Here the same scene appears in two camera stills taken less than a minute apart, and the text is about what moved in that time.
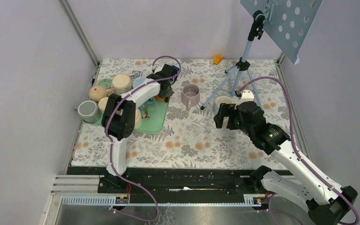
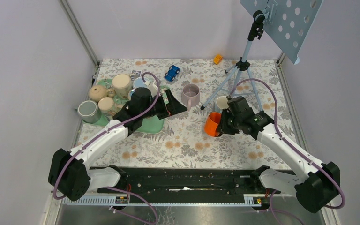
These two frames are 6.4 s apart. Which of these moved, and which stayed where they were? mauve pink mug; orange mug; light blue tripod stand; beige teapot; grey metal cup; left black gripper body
Moved: left black gripper body; orange mug
Stayed: grey metal cup; mauve pink mug; light blue tripod stand; beige teapot
